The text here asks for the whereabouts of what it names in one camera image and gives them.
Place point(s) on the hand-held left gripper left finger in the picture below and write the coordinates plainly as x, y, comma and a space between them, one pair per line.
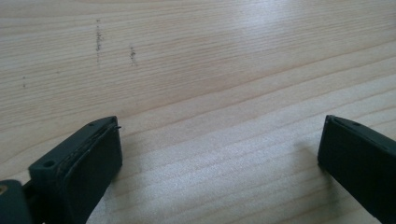
77, 174

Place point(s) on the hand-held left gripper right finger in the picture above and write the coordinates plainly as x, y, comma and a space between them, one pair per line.
358, 155

